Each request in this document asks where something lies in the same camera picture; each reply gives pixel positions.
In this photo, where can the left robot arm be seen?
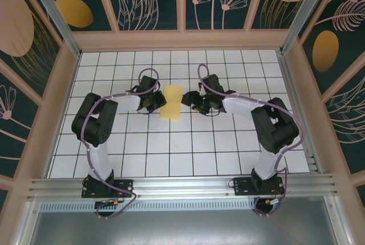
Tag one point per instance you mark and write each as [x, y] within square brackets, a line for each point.
[128, 102]

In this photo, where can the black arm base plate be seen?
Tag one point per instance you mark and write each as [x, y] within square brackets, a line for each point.
[242, 186]
[124, 188]

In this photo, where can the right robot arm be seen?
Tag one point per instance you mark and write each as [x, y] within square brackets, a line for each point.
[239, 105]

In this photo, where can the yellow paper sheet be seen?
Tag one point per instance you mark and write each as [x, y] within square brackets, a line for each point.
[171, 111]

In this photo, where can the long aluminium mounting rail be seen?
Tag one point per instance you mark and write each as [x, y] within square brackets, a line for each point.
[182, 185]

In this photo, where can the small connector circuit board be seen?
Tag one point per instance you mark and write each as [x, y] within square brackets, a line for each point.
[109, 203]
[273, 201]

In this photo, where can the aluminium corner post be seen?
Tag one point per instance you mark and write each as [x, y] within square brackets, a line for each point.
[54, 14]
[305, 8]

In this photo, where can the aluminium side rail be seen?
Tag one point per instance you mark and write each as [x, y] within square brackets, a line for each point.
[299, 108]

